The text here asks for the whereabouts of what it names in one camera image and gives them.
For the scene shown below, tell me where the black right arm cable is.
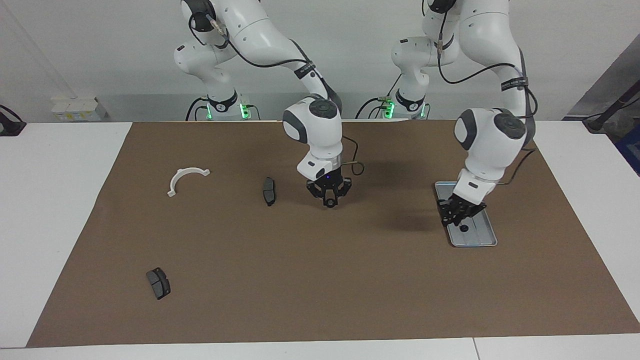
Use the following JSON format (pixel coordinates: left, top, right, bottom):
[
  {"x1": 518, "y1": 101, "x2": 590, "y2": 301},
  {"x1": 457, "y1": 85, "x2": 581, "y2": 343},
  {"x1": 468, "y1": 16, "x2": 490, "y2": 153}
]
[{"x1": 187, "y1": 10, "x2": 366, "y2": 177}]

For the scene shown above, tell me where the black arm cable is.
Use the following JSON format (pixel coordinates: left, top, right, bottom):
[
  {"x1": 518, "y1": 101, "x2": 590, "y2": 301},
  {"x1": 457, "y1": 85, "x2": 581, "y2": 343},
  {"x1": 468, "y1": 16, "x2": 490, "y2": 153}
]
[
  {"x1": 435, "y1": 25, "x2": 539, "y2": 187},
  {"x1": 187, "y1": 10, "x2": 366, "y2": 177}
]

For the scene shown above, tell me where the black stand pole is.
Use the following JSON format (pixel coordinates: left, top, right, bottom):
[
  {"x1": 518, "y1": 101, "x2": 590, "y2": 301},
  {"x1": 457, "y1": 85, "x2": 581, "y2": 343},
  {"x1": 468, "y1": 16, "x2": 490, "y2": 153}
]
[{"x1": 582, "y1": 82, "x2": 640, "y2": 132}]

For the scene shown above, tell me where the black table clamp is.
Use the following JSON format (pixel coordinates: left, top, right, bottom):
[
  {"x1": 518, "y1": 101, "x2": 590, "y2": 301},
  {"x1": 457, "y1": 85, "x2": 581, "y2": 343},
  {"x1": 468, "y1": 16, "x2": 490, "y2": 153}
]
[{"x1": 0, "y1": 104, "x2": 27, "y2": 137}]

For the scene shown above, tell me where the black base cable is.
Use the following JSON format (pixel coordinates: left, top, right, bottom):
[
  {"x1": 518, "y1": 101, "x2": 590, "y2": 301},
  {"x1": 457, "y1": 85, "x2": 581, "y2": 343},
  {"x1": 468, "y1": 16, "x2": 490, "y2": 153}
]
[
  {"x1": 185, "y1": 96, "x2": 210, "y2": 122},
  {"x1": 355, "y1": 74, "x2": 403, "y2": 120}
]

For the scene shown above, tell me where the dark grey brake pad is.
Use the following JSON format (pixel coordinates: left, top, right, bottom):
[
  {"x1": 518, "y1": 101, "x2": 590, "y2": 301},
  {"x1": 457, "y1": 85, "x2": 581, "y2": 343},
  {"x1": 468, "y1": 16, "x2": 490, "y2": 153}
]
[
  {"x1": 262, "y1": 176, "x2": 277, "y2": 207},
  {"x1": 146, "y1": 267, "x2": 172, "y2": 301}
]

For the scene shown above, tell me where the white curved plastic bracket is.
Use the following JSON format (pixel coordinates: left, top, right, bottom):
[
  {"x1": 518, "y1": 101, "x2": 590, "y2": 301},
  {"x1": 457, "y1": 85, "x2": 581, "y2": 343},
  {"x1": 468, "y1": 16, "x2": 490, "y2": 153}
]
[{"x1": 167, "y1": 167, "x2": 211, "y2": 198}]

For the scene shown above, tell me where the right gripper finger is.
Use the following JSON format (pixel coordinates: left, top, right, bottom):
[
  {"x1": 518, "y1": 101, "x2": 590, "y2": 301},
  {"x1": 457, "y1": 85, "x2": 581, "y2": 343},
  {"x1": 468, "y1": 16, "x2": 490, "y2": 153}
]
[
  {"x1": 306, "y1": 184, "x2": 328, "y2": 207},
  {"x1": 333, "y1": 182, "x2": 352, "y2": 207}
]

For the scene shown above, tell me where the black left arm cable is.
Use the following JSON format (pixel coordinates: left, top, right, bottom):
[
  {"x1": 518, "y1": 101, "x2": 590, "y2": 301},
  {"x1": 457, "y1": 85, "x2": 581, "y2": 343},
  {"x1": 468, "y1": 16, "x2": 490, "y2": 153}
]
[{"x1": 435, "y1": 25, "x2": 539, "y2": 187}]

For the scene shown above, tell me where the silver metal tray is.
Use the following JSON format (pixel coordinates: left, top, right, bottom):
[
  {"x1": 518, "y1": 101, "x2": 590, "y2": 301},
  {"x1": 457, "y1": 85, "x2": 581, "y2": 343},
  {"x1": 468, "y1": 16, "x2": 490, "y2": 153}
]
[{"x1": 434, "y1": 181, "x2": 498, "y2": 248}]

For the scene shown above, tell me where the blue crate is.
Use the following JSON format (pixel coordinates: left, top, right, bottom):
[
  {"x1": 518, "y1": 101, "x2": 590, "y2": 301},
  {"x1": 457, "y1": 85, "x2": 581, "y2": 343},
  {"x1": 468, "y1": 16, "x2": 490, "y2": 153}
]
[{"x1": 614, "y1": 125, "x2": 640, "y2": 177}]

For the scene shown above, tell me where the white wall socket box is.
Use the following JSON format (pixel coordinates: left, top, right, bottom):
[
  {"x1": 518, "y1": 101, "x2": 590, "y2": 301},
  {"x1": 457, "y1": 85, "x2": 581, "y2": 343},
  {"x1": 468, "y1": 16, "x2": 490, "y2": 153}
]
[{"x1": 51, "y1": 96, "x2": 110, "y2": 122}]

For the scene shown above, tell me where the brown table mat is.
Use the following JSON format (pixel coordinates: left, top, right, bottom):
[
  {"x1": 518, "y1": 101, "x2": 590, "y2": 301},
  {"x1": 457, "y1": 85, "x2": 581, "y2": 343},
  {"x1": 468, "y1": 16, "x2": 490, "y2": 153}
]
[{"x1": 26, "y1": 119, "x2": 640, "y2": 348}]

